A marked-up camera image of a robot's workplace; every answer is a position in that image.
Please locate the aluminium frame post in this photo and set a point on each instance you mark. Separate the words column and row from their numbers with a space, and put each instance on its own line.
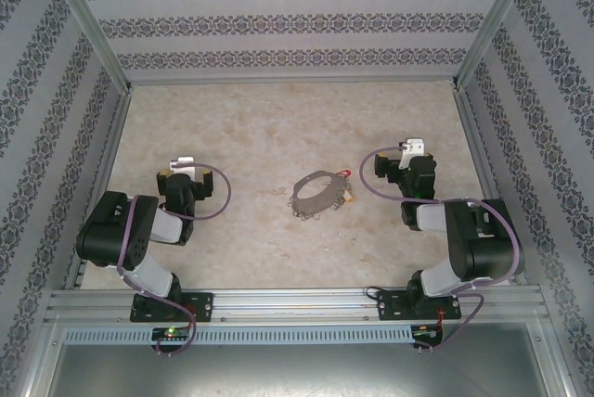
column 496, row 21
column 88, row 21

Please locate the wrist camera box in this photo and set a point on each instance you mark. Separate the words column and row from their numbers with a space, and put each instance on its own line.
column 413, row 146
column 182, row 164

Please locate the small circuit board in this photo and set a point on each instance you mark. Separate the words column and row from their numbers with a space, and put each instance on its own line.
column 424, row 332
column 171, row 334

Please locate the aluminium side rail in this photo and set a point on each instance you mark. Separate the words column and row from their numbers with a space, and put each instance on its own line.
column 109, row 160
column 478, row 156

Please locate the steel key organizer plate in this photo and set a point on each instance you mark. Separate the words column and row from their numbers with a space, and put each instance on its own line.
column 320, row 204

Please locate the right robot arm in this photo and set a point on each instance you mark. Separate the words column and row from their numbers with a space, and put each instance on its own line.
column 487, row 239

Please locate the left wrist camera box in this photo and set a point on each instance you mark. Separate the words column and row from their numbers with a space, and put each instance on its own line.
column 182, row 164

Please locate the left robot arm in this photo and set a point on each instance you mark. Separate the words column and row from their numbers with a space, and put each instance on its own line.
column 116, row 230

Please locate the yellow plastic key tag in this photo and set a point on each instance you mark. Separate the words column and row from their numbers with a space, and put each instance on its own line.
column 350, row 199

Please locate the red plastic key tag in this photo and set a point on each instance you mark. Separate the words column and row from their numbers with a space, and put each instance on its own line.
column 344, row 174

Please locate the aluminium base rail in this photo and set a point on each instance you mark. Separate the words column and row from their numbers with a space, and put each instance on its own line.
column 297, row 304

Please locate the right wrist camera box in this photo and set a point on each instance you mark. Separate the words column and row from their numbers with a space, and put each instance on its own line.
column 413, row 146

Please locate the grey metal tray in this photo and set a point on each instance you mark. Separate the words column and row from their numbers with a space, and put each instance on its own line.
column 297, row 374

